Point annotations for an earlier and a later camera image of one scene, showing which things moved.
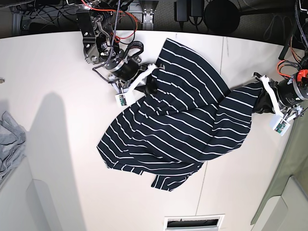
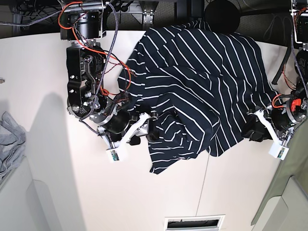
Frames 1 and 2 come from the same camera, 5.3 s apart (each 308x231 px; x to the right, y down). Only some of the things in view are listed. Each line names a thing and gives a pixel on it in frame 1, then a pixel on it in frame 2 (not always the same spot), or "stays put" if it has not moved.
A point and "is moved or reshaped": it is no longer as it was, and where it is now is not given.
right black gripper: x=288 y=95 to x=294 y=111
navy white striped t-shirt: x=188 y=118 is moved or reshaped
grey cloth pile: x=13 y=136 stays put
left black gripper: x=127 y=69 to x=116 y=119
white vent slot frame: x=202 y=223 stays put
